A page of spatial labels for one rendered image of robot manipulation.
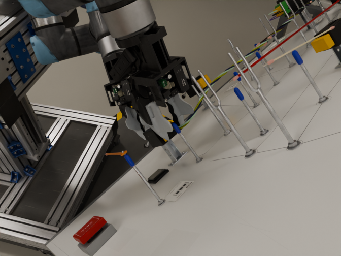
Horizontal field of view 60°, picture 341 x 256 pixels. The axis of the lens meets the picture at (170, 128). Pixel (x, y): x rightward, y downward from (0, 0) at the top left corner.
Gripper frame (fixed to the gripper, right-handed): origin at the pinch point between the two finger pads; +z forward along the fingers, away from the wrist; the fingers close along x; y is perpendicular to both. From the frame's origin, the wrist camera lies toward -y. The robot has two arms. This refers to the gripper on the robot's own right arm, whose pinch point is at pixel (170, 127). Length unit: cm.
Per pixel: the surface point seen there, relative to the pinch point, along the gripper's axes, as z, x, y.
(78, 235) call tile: 3.7, -24.9, 1.2
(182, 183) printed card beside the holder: 3.6, -7.6, 9.5
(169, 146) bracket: 6.3, 0.1, -3.9
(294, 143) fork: -4.7, -0.1, 26.3
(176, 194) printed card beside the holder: 2.9, -10.4, 11.0
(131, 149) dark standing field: 76, 35, -120
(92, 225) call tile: 3.3, -22.3, 2.2
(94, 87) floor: 49, 57, -187
